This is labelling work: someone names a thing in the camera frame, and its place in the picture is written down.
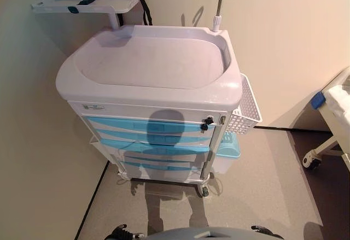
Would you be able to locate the grey robot torso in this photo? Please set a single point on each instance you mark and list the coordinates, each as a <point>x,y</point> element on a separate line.
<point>210,234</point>

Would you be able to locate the cart caster wheel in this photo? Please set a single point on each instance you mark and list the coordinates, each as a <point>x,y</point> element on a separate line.
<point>204,189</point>

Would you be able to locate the white perforated side basket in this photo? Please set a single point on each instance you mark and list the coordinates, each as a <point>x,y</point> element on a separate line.
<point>247,106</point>

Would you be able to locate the narrow blue white drawer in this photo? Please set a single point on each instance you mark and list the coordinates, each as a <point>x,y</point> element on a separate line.
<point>164,159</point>

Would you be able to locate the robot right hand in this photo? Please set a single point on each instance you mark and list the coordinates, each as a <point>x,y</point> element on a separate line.
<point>262,230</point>

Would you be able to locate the metal IV pole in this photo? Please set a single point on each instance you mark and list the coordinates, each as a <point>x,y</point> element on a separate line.
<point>220,2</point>

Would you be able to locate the blue bed corner bumper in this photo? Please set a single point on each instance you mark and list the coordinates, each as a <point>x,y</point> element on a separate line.
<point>317,100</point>

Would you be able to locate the tall white blue drawer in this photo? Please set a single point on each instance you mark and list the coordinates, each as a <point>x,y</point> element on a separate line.
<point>164,170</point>

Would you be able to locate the bed caster wheel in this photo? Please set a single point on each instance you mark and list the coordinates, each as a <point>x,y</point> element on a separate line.
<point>311,162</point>

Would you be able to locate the blue lidded waste bin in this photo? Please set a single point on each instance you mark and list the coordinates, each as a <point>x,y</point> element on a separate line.
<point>229,148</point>

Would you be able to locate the large blue drawer with keys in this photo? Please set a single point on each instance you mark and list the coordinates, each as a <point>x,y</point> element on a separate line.
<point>115,122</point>

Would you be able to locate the wide blue drawer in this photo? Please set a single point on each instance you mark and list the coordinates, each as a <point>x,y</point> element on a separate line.
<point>123,145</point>

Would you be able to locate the thin blue drawer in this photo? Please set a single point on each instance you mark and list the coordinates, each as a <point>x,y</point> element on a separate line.
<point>123,134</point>

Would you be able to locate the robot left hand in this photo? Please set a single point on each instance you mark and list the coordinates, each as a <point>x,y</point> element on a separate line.
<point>121,231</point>

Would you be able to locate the white board shelf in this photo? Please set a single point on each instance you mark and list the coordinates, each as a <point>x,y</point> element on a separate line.
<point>109,3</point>

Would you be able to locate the white medical cart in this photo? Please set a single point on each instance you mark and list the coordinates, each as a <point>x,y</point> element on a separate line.
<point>147,59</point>

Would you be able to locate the black drawer lock key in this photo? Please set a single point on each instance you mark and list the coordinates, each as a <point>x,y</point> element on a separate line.
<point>206,123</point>

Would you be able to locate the white hospital bed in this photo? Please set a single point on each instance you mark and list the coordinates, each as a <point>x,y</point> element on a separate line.
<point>332,114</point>

